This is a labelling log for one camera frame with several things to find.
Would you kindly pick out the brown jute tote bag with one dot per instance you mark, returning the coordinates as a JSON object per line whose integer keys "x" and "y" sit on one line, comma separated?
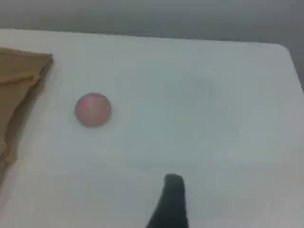
{"x": 16, "y": 95}

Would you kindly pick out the pink peach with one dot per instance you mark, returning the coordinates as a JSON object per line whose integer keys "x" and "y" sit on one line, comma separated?
{"x": 93, "y": 110}

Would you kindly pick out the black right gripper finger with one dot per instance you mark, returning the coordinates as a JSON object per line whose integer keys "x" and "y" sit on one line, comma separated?
{"x": 171, "y": 204}

